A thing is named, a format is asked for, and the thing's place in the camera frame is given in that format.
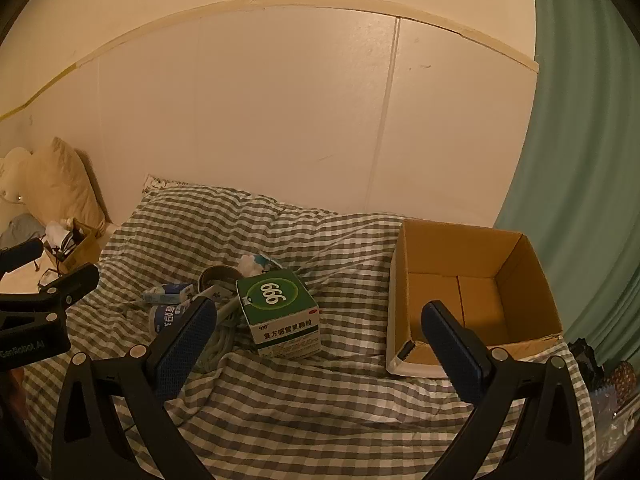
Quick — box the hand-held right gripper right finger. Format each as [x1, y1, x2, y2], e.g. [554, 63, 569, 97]
[421, 301, 586, 480]

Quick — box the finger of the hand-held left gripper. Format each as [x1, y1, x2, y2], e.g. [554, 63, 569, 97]
[0, 238, 44, 276]
[0, 263, 101, 329]

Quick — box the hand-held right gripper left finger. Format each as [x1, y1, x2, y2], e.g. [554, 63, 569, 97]
[51, 296, 218, 480]

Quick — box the white bottle with blue label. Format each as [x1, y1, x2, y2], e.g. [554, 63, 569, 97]
[149, 302, 195, 336]

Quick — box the blue white tissue packet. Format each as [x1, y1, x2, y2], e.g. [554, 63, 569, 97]
[141, 282, 196, 306]

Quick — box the brown cardboard box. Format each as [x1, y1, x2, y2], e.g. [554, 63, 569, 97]
[386, 218, 564, 378]

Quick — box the green white medicine box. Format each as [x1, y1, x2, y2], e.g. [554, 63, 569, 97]
[236, 269, 321, 359]

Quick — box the blue grey cloth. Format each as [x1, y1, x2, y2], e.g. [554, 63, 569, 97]
[0, 214, 47, 251]

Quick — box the small cluttered cardboard box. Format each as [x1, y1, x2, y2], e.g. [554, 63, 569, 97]
[42, 217, 104, 277]

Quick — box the round metal tin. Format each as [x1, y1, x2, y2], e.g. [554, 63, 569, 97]
[198, 266, 242, 294]

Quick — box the white plush toy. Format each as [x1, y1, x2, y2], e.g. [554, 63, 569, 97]
[0, 147, 37, 207]

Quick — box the beige pillow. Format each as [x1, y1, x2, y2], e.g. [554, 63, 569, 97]
[27, 136, 107, 233]

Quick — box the crumpled white teal packet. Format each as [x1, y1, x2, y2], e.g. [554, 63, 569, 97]
[237, 254, 282, 277]

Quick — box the dark crumpled bag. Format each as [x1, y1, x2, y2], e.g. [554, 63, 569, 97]
[566, 339, 602, 377]

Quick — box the grey white checked blanket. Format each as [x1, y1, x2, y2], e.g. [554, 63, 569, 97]
[22, 185, 596, 480]

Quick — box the floral patterned pillow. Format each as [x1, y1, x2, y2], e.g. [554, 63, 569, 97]
[142, 175, 190, 194]

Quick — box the pineapple patterned bag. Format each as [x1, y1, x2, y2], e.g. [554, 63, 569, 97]
[589, 360, 640, 463]

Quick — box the green curtain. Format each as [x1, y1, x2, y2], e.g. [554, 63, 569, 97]
[492, 0, 640, 367]

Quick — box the white braided rope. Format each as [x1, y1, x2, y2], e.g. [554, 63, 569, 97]
[196, 305, 252, 372]

